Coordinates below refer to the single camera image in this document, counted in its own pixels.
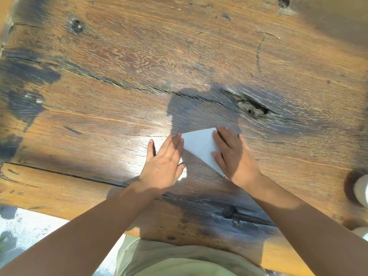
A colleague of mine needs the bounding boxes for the person's right forearm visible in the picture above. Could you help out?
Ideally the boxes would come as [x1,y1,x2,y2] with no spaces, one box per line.
[229,174,368,276]

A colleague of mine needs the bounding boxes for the white round object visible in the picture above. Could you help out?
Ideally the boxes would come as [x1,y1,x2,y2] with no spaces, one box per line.
[351,227,368,242]

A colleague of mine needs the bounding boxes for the person's left hand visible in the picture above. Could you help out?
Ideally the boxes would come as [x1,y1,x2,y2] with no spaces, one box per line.
[137,133,186,196]

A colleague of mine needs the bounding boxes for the white paper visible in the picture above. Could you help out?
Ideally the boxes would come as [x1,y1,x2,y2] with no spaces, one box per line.
[181,127,227,177]

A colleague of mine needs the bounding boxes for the person's left forearm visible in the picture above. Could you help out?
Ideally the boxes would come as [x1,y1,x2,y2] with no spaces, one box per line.
[0,184,163,276]

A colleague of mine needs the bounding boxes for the person's right hand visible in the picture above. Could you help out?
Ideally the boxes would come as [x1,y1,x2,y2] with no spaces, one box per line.
[211,126,265,191]

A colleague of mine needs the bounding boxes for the light green garment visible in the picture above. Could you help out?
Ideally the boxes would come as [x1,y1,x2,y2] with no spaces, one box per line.
[114,235,269,276]

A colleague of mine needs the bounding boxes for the white cup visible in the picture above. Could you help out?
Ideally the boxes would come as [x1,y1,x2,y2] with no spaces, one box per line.
[353,174,368,208]

